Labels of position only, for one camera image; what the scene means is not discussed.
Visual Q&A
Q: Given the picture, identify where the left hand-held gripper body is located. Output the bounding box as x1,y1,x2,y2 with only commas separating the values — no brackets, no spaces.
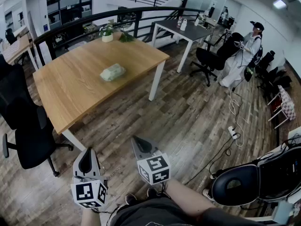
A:
70,146,109,210

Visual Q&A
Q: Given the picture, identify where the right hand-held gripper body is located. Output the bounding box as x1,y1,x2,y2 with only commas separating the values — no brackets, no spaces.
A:
130,135,171,186

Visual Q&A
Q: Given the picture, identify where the pale green plastic box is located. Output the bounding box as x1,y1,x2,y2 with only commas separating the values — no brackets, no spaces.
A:
99,63,127,82

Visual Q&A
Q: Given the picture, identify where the person's left forearm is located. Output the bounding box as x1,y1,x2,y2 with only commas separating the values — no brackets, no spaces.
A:
80,206,102,226

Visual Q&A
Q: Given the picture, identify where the person's right forearm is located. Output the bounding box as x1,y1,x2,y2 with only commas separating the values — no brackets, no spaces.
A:
164,178,214,221

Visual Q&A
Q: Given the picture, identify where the person's dark shoe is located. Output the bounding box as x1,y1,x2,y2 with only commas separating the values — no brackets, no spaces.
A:
124,193,138,206
146,186,158,199

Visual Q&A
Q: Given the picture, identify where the person's dark t-shirt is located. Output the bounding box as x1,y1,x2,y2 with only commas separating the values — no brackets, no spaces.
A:
107,196,268,226

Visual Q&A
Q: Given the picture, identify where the white power strip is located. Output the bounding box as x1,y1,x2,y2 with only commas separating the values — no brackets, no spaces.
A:
227,125,238,140

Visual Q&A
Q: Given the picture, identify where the black mesh-back office chair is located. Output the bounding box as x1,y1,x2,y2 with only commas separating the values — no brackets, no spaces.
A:
0,54,74,178

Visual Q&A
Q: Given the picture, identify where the wooden table with white legs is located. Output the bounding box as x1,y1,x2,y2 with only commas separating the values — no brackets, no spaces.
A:
32,31,170,152

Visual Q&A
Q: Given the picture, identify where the black office chair with headrest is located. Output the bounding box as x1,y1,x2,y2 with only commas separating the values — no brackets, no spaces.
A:
189,32,245,87

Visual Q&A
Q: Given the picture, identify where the green leafy plant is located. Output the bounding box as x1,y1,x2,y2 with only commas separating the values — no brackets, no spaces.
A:
118,31,136,43

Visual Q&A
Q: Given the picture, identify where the grey table with white legs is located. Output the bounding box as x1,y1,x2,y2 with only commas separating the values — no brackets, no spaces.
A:
151,18,214,74

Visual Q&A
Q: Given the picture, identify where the flowering plant in white pot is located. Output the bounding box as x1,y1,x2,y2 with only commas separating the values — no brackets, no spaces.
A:
98,23,115,43

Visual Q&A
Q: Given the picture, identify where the checkered cloth stool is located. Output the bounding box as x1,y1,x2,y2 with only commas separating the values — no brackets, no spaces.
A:
267,84,297,129

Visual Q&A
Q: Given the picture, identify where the light wooden side table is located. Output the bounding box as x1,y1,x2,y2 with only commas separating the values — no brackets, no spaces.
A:
1,33,40,72

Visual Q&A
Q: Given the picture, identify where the black curved metal railing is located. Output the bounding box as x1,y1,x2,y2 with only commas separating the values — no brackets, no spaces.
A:
33,6,206,67

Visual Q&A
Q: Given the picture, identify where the dark glass-front cabinet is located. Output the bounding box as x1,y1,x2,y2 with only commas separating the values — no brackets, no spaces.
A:
45,0,93,31

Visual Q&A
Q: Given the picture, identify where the ceiling light panel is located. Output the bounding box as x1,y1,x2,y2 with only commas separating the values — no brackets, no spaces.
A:
272,0,288,9

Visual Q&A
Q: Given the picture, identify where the black floor cable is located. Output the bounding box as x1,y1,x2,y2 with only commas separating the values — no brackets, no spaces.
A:
185,135,236,186

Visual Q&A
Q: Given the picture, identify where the white floor cable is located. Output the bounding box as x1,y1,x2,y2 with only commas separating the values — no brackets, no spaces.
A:
228,88,246,148

